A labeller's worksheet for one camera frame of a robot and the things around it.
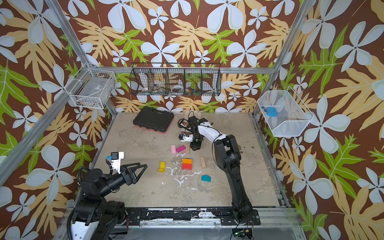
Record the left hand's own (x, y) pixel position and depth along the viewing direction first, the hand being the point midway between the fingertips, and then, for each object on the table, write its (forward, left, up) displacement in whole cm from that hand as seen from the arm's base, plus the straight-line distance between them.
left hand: (142, 164), depth 67 cm
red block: (+9, -19, -22) cm, 30 cm away
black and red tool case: (+48, +7, -22) cm, 53 cm away
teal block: (+2, -31, -22) cm, 38 cm away
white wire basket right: (+26, -77, +6) cm, 81 cm away
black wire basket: (+58, -12, +7) cm, 59 cm away
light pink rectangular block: (+21, -11, -23) cm, 33 cm away
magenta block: (+22, -15, -23) cm, 36 cm away
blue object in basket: (+32, -69, +3) cm, 76 cm away
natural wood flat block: (+22, -20, -23) cm, 37 cm away
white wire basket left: (+43, +37, +9) cm, 58 cm away
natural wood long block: (+12, -30, -23) cm, 40 cm away
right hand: (+26, -25, -23) cm, 42 cm away
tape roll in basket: (+54, -13, +2) cm, 55 cm away
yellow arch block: (+9, -4, -23) cm, 25 cm away
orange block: (+12, -20, -21) cm, 31 cm away
